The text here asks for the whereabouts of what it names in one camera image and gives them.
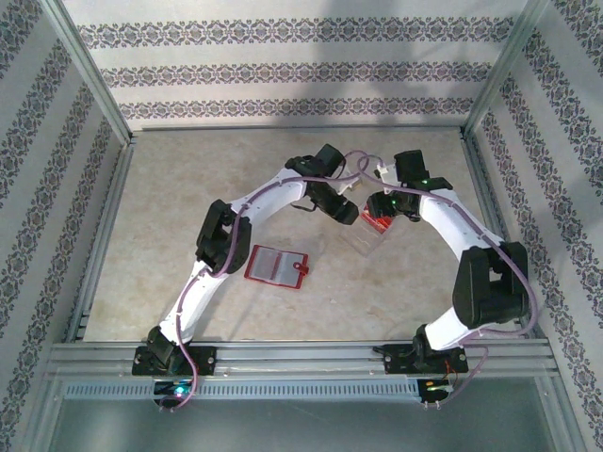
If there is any aluminium frame rail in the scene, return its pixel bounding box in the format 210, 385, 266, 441
65, 140, 136, 343
131, 124, 465, 136
461, 134, 538, 340

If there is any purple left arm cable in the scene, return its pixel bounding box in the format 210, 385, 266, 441
157, 149, 373, 411

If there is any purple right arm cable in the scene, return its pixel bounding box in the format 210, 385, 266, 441
358, 154, 541, 409

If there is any aluminium frame post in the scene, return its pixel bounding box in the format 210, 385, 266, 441
40, 0, 136, 148
464, 0, 555, 138

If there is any grey slotted cable duct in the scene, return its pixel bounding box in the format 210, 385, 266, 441
63, 379, 425, 401

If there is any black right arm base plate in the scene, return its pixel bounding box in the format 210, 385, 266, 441
383, 343, 468, 376

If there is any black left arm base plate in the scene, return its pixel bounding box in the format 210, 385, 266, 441
131, 346, 218, 377

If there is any grey sheet metal panel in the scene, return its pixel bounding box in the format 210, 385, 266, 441
46, 393, 564, 452

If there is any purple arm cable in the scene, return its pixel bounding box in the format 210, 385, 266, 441
157, 149, 373, 411
358, 154, 541, 409

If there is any clear acrylic card stand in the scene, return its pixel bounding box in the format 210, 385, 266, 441
336, 206, 395, 258

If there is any red card holder wallet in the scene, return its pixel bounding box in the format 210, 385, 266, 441
244, 244, 311, 287

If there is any stack of red credit cards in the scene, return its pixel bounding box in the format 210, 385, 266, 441
360, 209, 395, 234

